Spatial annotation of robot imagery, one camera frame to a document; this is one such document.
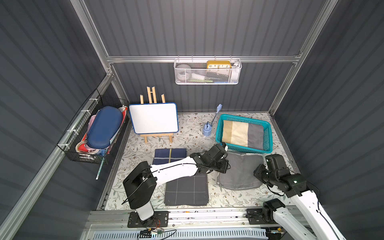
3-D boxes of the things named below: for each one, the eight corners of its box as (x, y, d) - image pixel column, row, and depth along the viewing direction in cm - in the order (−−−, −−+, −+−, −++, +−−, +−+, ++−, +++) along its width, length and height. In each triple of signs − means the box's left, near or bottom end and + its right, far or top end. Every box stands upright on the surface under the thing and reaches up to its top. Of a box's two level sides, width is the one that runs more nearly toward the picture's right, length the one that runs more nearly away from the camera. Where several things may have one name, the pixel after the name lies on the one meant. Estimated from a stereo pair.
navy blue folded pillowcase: (153, 164, 95) (152, 162, 93) (156, 150, 101) (155, 148, 99) (186, 164, 95) (185, 162, 93) (186, 150, 101) (186, 148, 99)
